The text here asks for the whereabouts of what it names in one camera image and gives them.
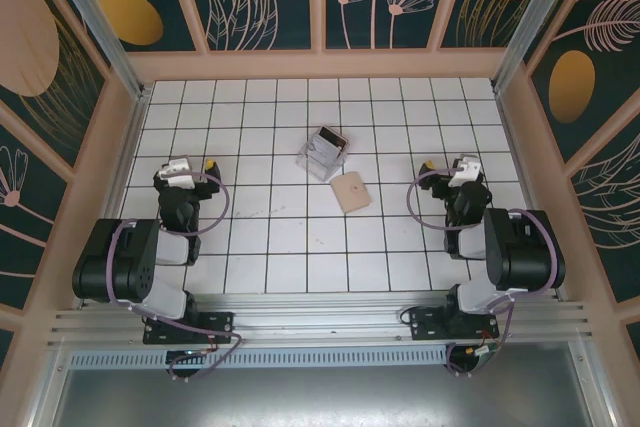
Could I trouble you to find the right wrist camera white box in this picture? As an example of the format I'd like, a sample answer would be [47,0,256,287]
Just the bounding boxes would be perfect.
[447,153,484,192]

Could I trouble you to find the beige leather card holder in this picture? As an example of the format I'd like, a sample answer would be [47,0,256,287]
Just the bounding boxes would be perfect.
[329,171,373,214]

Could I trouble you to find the light grey credit card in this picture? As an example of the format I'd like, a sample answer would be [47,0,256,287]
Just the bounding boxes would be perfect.
[306,135,343,165]

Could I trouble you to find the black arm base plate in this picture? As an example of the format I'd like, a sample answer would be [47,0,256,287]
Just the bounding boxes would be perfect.
[142,310,236,346]
[408,305,501,342]

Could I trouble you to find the credit card with dark stripe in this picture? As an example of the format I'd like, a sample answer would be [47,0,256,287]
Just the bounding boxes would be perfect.
[318,125,349,152]

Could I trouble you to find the grey metal sheet panel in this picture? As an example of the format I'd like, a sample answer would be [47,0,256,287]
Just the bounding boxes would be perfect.
[29,365,614,427]

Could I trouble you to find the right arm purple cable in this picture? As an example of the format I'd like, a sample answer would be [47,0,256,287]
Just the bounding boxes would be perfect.
[406,169,565,378]

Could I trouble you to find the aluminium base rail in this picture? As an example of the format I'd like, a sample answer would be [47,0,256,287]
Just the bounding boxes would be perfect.
[47,290,601,349]

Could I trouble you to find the wired connector board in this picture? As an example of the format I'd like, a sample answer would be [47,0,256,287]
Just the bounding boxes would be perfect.
[446,340,502,378]

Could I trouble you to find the aluminium side rail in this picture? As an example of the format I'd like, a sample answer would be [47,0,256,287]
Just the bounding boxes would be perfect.
[75,89,152,311]
[492,89,572,302]

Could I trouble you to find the aluminium corner post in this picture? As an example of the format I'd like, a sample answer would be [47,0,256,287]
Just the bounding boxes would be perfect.
[491,0,597,94]
[40,0,152,99]

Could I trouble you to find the clear acrylic card box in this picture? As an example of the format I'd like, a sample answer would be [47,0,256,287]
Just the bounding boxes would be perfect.
[296,123,350,184]

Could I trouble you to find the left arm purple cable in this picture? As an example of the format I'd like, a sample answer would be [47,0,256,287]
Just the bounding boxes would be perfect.
[106,170,246,383]

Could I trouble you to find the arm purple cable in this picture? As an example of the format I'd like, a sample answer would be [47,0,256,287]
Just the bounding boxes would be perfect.
[106,170,246,383]
[406,169,565,378]

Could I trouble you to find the grey slotted cable duct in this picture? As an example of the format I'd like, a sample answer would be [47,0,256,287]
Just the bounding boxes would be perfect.
[67,345,450,372]

